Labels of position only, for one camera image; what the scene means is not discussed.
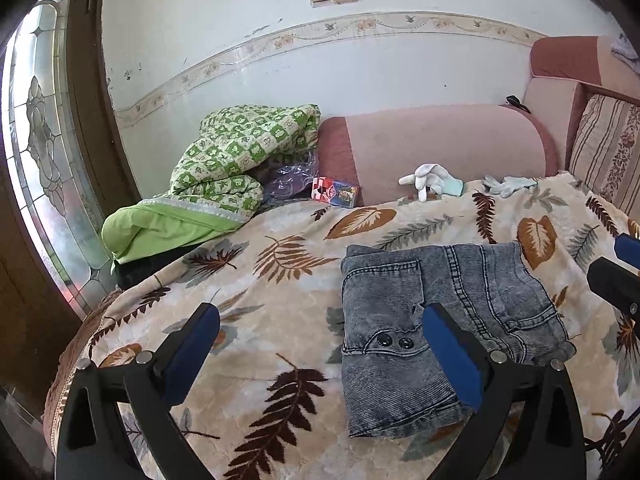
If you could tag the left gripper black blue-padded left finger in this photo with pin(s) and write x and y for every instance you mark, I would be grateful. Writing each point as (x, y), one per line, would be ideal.
(93, 441)

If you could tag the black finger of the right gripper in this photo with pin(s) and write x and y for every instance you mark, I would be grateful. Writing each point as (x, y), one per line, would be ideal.
(615, 284)

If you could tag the blue denim jeans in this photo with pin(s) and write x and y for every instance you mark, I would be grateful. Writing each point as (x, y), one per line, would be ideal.
(392, 383)

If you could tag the striped floral sofa cushion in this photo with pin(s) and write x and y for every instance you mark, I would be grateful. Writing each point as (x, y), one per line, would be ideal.
(605, 154)

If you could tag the beige leaf-pattern plush blanket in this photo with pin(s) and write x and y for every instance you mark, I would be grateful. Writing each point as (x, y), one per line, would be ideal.
(268, 402)

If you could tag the white glove with teal cuff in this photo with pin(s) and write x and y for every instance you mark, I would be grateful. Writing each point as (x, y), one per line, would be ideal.
(433, 179)

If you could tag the pink upholstered sofa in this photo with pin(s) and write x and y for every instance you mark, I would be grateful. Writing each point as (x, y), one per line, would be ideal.
(534, 139)

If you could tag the stained glass door panel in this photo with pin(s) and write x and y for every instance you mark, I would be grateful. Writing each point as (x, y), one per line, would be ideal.
(48, 175)

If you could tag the green quilt with patterned cover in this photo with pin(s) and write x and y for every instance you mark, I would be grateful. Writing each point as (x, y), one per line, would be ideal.
(211, 191)

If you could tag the red and blue small box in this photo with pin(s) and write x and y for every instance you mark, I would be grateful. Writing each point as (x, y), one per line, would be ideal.
(334, 193)

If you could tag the purple plastic bag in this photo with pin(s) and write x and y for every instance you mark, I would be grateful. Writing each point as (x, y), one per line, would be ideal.
(287, 179)

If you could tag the brown wooden door frame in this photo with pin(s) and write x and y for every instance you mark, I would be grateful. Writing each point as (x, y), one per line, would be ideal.
(36, 322)

